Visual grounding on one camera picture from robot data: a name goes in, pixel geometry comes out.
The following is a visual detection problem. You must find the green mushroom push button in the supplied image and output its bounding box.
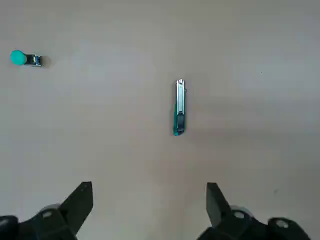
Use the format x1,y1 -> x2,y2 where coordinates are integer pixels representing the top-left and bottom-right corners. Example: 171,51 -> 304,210
9,49 -> 43,67

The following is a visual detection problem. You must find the green utility knife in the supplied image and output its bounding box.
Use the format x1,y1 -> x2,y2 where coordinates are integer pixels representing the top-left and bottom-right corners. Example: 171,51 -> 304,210
172,79 -> 188,137

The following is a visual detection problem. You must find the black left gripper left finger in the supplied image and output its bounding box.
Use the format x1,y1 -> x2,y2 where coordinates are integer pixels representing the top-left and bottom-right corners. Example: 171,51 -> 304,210
0,181 -> 94,240

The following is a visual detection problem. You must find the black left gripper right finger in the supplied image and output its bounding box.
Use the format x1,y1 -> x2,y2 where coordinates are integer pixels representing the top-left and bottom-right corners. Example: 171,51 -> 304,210
196,182 -> 312,240

